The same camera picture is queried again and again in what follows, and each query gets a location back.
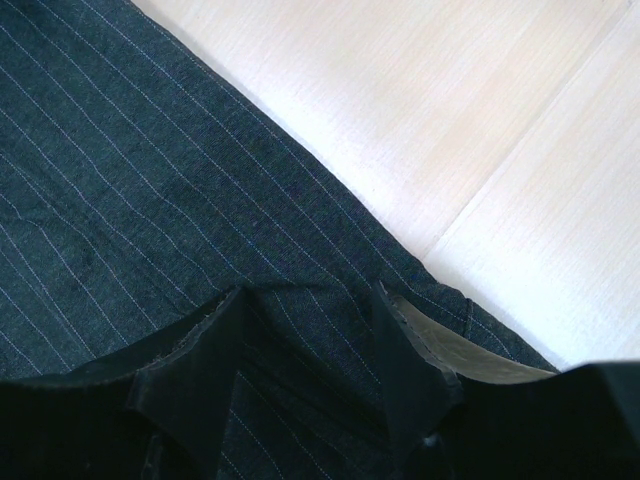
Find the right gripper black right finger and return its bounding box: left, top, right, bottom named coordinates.
left=372, top=286, right=639, bottom=479

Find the black striped long sleeve shirt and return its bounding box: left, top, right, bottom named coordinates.
left=1, top=1, right=547, bottom=479

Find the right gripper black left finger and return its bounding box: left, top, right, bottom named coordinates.
left=1, top=288, right=246, bottom=479

